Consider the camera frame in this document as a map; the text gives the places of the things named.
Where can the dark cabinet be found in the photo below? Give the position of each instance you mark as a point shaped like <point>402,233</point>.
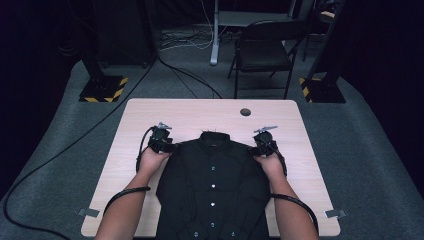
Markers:
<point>123,33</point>

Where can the person's left hand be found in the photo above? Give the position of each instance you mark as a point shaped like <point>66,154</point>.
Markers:
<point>151,163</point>

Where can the round black table grommet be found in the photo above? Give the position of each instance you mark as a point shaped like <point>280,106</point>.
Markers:
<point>245,112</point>

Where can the black button shirt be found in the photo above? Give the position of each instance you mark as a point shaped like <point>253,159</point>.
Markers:
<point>213,160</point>

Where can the white desk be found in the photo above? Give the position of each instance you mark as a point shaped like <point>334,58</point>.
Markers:
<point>215,40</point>

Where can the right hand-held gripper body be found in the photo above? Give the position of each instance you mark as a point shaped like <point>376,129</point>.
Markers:
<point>265,140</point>

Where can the black folding chair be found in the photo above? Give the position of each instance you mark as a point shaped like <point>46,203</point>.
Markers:
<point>263,53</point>

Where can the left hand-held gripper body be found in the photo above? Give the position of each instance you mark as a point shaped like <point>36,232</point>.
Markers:
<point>160,136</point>

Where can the grey metal clip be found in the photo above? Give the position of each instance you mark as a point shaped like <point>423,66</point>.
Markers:
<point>335,213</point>
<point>88,212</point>

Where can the person's right hand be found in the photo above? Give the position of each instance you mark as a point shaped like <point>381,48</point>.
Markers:
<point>271,165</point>

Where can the small tan object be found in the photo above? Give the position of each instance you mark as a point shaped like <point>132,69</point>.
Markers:
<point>328,14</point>

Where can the metal stand with striped base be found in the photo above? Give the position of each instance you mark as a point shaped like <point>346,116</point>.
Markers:
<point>325,91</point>
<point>100,88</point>

